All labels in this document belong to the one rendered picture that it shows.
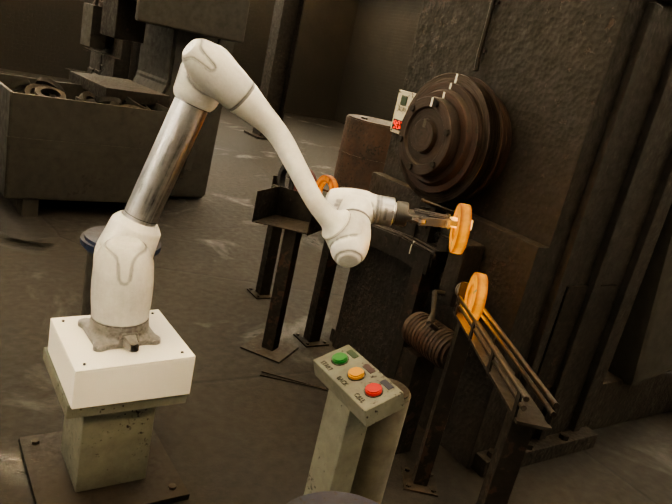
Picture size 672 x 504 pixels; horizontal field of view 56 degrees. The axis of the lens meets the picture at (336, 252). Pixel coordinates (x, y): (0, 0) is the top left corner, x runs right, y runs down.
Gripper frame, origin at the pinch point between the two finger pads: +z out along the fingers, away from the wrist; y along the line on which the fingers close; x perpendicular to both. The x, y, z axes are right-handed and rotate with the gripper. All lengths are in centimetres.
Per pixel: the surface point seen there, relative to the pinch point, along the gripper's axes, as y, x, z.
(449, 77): -51, 41, -5
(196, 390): -29, -88, -80
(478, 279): 3.4, -15.5, 8.3
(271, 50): -725, 41, -165
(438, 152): -35.2, 16.0, -6.0
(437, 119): -40.5, 26.7, -8.0
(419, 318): -18.7, -39.7, -3.2
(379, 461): 41, -59, -15
